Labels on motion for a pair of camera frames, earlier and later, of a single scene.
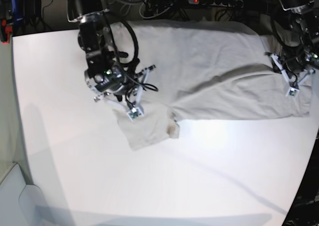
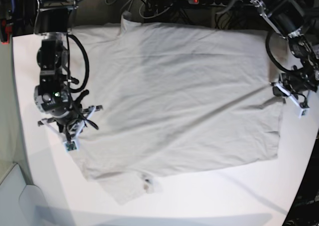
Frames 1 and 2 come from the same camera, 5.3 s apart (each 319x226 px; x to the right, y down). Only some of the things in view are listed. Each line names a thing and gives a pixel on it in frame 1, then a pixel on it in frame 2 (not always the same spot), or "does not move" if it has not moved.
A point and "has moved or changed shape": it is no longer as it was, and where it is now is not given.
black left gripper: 113,80 → 55,99
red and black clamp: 6,29 does not move
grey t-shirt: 205,70 has moved or changed shape
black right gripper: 295,58 → 304,78
